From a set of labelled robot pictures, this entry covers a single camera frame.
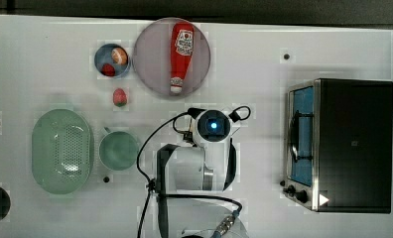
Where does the orange slice toy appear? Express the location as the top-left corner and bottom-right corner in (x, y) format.
(111, 48), (128, 65)

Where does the silver toaster oven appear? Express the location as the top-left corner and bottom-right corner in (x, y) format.
(280, 78), (393, 213)

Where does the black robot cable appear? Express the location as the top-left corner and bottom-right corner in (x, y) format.
(136, 105), (252, 238)

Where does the green mug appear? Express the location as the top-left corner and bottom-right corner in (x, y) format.
(98, 127), (139, 171)

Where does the green colander basket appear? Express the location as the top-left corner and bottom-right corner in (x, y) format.
(32, 109), (93, 194)

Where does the grey round plate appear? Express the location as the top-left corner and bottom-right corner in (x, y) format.
(132, 18), (211, 97)

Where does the small red toy fruit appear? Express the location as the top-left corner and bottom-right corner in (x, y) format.
(100, 63), (116, 77)

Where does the small blue bowl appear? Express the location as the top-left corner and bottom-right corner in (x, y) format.
(94, 44), (131, 78)

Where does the red toy strawberry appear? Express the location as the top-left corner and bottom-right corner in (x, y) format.
(112, 88), (127, 107)

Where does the red ketchup bottle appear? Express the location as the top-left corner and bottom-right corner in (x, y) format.
(170, 21), (195, 94)

